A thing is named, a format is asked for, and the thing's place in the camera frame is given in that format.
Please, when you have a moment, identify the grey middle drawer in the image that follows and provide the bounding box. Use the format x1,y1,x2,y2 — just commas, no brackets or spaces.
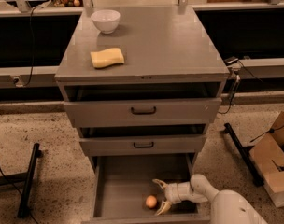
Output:
78,125,206,156

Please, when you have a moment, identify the grey drawer cabinet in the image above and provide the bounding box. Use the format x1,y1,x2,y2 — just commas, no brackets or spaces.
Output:
54,5,231,173

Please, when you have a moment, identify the cardboard box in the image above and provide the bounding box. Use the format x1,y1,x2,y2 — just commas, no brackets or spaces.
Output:
249,112,284,207

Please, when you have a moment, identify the yellow sponge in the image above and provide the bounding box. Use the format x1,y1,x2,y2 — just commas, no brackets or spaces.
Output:
91,48,124,69

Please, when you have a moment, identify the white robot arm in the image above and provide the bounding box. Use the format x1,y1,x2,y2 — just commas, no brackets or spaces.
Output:
152,174,268,224

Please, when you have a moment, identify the grey top drawer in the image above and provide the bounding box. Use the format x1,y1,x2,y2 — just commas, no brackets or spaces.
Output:
64,90,220,128

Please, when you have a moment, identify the orange fruit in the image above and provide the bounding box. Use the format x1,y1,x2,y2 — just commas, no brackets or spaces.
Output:
146,195,158,209

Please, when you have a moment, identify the black top drawer handle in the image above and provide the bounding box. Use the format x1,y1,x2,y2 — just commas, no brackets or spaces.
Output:
130,106,157,115

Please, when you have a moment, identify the white ceramic bowl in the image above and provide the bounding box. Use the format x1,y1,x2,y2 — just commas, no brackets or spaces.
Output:
91,9,121,34

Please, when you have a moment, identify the black middle drawer handle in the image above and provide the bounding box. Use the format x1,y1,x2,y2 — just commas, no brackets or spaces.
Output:
133,142,154,148

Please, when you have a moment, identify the black power adapter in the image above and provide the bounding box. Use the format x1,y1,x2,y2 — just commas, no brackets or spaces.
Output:
224,56,238,65

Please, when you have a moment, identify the black stand leg left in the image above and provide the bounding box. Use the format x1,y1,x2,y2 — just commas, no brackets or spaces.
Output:
0,143,42,218

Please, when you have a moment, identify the black stand leg right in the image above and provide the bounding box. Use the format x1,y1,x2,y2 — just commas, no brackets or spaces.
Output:
224,123,264,187

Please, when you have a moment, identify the black drawer handle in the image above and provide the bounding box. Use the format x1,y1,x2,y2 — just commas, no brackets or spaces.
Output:
133,142,154,148
130,106,157,115

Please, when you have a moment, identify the grey bottom drawer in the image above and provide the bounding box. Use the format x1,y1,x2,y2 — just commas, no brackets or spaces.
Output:
81,154,209,224

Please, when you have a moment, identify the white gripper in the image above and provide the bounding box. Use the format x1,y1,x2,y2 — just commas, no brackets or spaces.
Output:
152,179,181,216

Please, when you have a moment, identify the black stand leg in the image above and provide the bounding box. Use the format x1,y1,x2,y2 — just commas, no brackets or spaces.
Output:
224,123,264,187
0,143,42,218

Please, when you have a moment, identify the black cable left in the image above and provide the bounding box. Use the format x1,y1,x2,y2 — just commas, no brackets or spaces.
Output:
22,5,45,88

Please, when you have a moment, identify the grey drawer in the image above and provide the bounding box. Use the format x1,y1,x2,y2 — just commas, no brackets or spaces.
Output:
81,154,209,224
78,125,206,156
64,90,220,128

